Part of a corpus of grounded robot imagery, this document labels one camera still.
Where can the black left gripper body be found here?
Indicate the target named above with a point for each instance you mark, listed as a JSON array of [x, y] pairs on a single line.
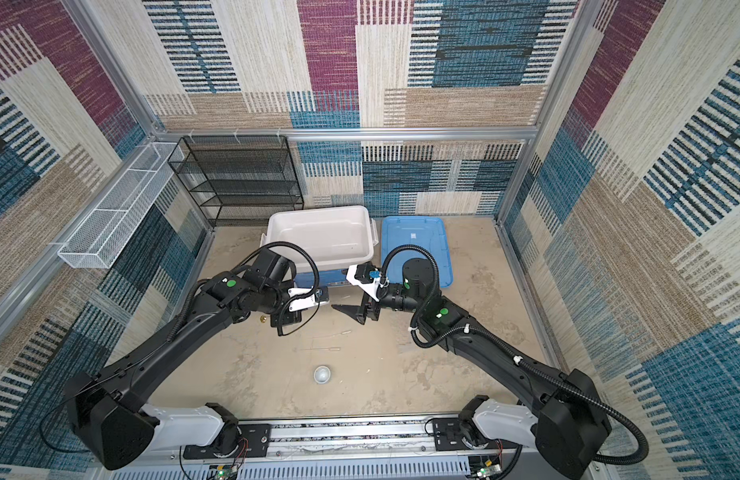
[[287, 317]]

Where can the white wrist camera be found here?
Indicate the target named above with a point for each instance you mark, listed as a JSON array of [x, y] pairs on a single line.
[[299, 301], [367, 277]]

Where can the small white porcelain dish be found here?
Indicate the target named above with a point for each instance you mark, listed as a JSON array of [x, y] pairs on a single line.
[[322, 374]]

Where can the black wire mesh shelf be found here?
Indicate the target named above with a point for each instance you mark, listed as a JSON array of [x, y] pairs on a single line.
[[238, 180]]

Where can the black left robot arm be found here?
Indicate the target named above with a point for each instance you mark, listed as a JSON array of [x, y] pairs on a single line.
[[110, 413]]

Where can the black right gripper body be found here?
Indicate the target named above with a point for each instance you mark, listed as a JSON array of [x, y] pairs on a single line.
[[374, 307]]

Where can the white wire mesh basket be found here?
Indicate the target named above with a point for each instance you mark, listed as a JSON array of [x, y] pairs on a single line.
[[103, 234]]

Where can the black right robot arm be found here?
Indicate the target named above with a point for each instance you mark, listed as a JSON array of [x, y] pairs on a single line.
[[560, 415]]

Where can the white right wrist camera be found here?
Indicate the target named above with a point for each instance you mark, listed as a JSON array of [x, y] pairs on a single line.
[[367, 277]]

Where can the aluminium mounting rail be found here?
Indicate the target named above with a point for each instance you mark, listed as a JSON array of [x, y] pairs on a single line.
[[371, 447]]

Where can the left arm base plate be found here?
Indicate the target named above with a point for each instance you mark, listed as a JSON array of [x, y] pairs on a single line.
[[233, 443]]

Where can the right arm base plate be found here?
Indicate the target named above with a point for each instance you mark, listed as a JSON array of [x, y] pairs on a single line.
[[452, 434]]

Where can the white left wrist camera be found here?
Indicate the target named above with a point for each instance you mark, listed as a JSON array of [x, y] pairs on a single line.
[[299, 301]]

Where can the white plastic storage bin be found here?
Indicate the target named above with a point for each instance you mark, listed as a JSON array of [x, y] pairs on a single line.
[[335, 238]]

